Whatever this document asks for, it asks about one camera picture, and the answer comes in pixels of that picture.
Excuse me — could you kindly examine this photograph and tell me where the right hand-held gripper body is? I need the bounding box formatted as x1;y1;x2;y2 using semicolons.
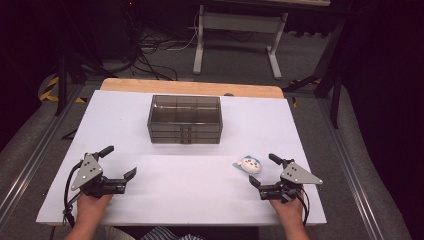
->
258;159;324;204

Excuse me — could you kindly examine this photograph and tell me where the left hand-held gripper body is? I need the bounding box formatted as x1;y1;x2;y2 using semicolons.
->
70;152;128;199

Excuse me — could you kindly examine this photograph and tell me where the white and blue plush toy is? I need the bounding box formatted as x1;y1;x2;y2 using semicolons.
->
232;155;263;175

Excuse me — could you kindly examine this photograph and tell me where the smoky clear drawer cabinet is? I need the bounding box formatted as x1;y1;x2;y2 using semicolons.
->
146;94;224;145

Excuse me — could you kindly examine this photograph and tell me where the person's right hand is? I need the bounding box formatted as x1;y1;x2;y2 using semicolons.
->
268;189;306;225

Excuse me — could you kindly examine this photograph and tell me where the person's left hand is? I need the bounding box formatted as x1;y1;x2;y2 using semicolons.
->
76;191;114;225

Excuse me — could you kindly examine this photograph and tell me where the white board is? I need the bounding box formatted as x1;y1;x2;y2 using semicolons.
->
35;89;328;228

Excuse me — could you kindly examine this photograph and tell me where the person's striped clothing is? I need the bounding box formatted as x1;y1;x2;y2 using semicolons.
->
139;226;208;240

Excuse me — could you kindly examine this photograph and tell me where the black metal stand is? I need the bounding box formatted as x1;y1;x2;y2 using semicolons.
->
282;13;349;130
53;0;109;117

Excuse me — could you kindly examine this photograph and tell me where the yellow and black floor tape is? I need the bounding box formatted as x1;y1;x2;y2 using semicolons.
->
38;75;88;104

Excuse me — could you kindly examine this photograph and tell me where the wooden table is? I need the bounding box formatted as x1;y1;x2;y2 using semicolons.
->
99;78;285;100

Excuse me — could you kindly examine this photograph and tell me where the left hand-held gripper black cable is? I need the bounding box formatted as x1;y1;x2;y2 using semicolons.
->
62;159;85;229

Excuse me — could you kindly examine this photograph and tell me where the hand-held gripper black cable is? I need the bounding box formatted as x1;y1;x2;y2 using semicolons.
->
295;190;312;228
62;159;85;229

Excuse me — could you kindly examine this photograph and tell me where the right hand-held gripper black cable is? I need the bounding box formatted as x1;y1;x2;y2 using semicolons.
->
295;190;312;228

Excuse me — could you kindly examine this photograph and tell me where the aluminium rail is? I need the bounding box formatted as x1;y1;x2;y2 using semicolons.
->
0;83;86;229
315;97;386;240

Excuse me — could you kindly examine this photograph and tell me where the black floor cable bundle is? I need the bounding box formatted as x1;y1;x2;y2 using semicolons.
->
128;19;201;82

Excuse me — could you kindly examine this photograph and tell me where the white metal desk frame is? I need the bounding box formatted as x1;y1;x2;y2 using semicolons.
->
192;3;290;81

